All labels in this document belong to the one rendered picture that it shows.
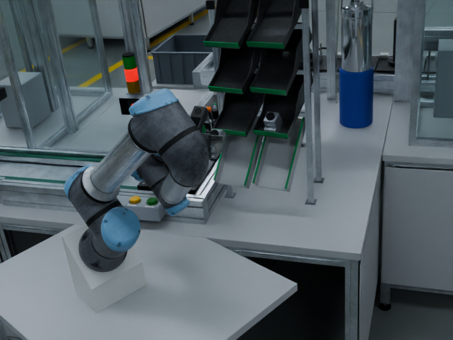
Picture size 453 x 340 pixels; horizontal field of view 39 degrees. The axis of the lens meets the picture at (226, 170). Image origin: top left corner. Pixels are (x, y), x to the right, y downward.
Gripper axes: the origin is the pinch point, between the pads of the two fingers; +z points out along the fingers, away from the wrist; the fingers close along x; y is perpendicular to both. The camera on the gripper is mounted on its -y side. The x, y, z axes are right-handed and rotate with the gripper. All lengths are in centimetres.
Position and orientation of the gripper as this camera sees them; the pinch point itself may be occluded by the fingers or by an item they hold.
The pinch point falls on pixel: (216, 135)
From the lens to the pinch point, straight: 217.4
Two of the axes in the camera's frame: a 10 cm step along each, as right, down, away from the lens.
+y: -1.1, 9.9, 1.1
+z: 4.5, -0.5, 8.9
